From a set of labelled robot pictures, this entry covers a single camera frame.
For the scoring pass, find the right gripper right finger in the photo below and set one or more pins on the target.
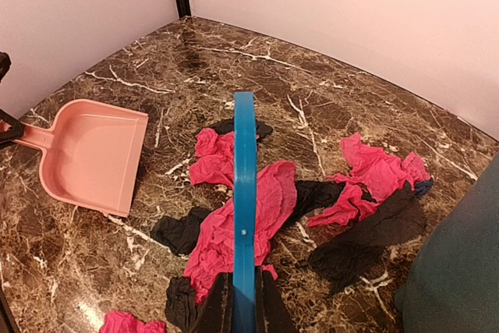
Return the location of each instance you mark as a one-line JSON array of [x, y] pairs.
[[272, 315]]

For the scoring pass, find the pink paper scrap left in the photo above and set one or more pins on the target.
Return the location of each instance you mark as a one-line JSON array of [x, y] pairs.
[[215, 153]]

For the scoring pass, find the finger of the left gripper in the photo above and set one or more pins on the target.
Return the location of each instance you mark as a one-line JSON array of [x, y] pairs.
[[5, 63], [14, 131]]

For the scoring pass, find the pink paper scrap front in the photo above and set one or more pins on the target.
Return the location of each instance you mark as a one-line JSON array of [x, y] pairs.
[[122, 322]]

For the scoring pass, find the blue hand brush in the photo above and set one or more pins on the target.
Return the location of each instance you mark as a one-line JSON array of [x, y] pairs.
[[245, 209]]

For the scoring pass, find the pink plastic dustpan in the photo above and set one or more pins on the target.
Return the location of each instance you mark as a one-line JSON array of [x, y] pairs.
[[90, 155]]

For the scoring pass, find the pink paper scrap back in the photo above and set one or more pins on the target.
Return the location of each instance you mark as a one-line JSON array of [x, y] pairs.
[[374, 176]]

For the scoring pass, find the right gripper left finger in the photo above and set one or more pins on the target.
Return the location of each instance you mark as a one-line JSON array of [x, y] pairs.
[[215, 313]]

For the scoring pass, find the blue plastic waste bin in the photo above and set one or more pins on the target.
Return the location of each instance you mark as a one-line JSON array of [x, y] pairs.
[[453, 282]]

